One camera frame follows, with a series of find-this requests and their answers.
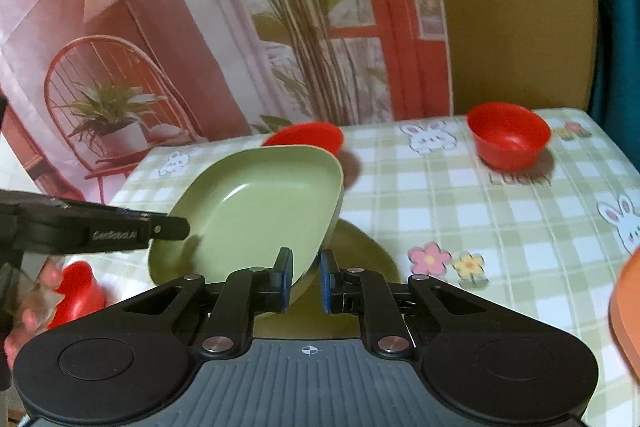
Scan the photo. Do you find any green square plate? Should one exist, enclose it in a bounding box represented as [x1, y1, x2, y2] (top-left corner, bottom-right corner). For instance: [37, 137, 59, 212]
[148, 145, 344, 300]

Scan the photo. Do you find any red bowl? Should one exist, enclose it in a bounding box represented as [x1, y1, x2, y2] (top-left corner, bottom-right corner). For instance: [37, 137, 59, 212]
[466, 102, 551, 171]
[262, 121, 344, 156]
[46, 261, 106, 329]

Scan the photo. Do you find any operator left hand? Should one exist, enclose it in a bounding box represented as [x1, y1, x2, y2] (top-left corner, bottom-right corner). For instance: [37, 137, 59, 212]
[3, 258, 63, 369]

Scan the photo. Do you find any printed room backdrop cloth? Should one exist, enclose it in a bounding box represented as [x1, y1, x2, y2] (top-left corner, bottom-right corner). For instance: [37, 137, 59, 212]
[1, 0, 454, 202]

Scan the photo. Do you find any green checkered tablecloth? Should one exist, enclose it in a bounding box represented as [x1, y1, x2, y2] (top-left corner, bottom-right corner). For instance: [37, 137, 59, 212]
[60, 107, 640, 427]

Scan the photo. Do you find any orange plate at edge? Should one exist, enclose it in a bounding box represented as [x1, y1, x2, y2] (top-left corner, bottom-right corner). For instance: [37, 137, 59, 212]
[608, 249, 640, 381]

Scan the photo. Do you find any teal curtain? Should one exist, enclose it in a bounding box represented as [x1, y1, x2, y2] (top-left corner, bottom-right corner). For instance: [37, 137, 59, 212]
[589, 0, 639, 142]

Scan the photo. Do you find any yellow wooden board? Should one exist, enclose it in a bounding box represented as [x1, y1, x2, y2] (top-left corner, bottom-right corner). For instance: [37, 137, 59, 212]
[444, 0, 598, 114]

